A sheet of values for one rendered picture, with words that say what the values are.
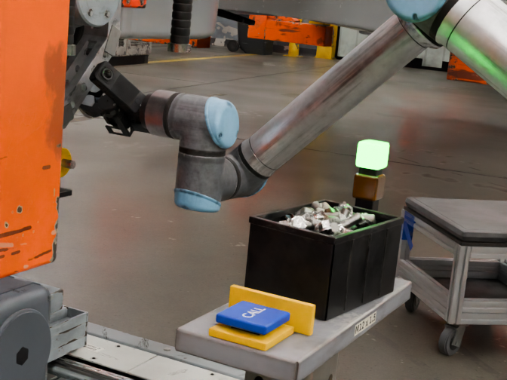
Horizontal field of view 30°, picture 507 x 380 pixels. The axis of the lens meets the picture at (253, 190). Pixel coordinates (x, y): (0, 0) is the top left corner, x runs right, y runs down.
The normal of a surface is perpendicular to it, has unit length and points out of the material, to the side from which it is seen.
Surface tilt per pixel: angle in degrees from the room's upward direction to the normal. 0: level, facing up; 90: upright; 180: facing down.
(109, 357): 0
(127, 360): 0
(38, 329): 90
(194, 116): 78
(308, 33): 90
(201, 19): 90
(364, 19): 100
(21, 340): 90
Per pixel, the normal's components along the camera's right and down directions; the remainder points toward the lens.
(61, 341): 0.88, 0.18
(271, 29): -0.46, 0.14
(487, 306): 0.22, 0.22
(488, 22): -0.20, -0.26
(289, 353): 0.09, -0.98
